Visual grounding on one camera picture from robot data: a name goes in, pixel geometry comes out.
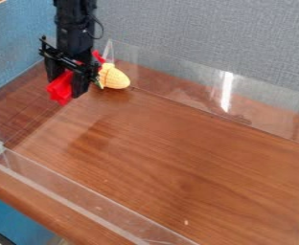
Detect clear acrylic back barrier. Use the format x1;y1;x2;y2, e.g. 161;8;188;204
102;39;299;143

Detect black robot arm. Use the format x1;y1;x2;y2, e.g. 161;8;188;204
40;0;103;99

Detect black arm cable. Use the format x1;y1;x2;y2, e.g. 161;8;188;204
86;13;105;40

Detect clear acrylic barrier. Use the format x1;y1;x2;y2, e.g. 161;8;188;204
0;141;198;245
102;39;299;143

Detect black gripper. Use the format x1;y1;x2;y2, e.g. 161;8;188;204
39;35;102;99

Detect yellow green toy corn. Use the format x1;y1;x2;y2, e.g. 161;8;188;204
95;63;131;89

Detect red plastic block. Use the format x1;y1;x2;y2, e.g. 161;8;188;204
46;50;106;105

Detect clear acrylic front barrier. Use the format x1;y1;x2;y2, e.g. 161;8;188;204
0;141;198;245

